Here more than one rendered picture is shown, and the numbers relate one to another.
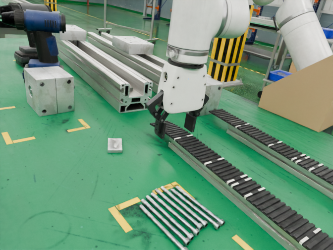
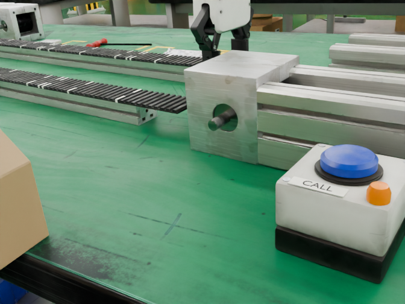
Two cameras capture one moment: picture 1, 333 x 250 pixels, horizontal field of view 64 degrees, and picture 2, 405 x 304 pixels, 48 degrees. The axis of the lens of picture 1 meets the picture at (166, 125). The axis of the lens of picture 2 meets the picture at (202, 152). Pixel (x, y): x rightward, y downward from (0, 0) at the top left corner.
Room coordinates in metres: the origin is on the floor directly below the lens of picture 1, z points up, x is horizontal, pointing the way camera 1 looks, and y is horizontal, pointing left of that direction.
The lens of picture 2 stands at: (1.25, -0.26, 1.00)
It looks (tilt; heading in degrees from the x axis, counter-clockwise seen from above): 25 degrees down; 165
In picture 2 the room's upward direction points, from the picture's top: 4 degrees counter-clockwise
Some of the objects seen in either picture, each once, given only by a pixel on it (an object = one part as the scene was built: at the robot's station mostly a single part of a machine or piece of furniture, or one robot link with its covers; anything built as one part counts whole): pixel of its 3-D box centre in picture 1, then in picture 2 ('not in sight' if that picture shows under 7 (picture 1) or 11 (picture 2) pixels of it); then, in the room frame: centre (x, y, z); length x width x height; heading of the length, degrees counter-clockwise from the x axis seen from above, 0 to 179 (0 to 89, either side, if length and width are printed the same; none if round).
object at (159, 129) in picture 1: (156, 123); (243, 41); (0.52, 0.02, 0.84); 0.03 x 0.03 x 0.07; 37
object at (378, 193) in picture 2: not in sight; (378, 191); (1.04, -0.09, 0.85); 0.01 x 0.01 x 0.01
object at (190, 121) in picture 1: (194, 116); (207, 55); (0.59, -0.06, 0.84); 0.03 x 0.03 x 0.07; 37
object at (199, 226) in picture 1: (177, 207); not in sight; (0.34, -0.04, 0.78); 0.11 x 0.01 x 0.01; 46
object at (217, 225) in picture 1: (193, 207); not in sight; (0.34, -0.06, 0.78); 0.11 x 0.01 x 0.01; 46
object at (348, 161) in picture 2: not in sight; (348, 165); (0.99, -0.09, 0.84); 0.04 x 0.04 x 0.02
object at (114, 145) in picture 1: (114, 145); not in sight; (0.50, 0.10, 0.78); 0.05 x 0.03 x 0.01; 14
